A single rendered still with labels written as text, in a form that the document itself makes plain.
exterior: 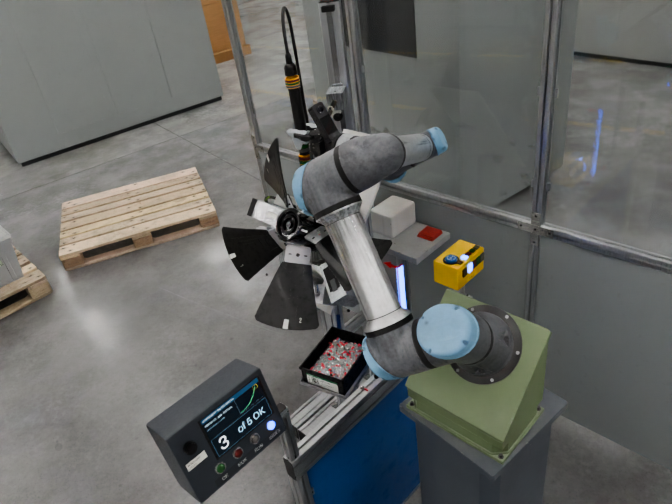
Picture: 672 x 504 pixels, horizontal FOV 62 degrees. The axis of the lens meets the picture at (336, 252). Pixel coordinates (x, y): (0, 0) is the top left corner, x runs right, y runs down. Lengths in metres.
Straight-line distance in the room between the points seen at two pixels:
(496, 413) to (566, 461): 1.37
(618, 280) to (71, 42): 6.12
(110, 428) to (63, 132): 4.60
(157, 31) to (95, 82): 0.94
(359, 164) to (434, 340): 0.40
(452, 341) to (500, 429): 0.28
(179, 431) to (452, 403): 0.63
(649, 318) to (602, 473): 0.76
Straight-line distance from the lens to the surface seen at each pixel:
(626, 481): 2.74
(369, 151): 1.22
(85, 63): 7.17
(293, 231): 1.92
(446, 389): 1.44
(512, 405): 1.38
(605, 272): 2.25
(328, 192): 1.24
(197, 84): 7.65
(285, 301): 1.95
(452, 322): 1.20
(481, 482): 1.52
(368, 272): 1.25
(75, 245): 4.72
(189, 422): 1.30
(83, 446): 3.24
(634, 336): 2.36
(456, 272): 1.89
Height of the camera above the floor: 2.17
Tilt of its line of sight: 33 degrees down
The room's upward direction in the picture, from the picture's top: 9 degrees counter-clockwise
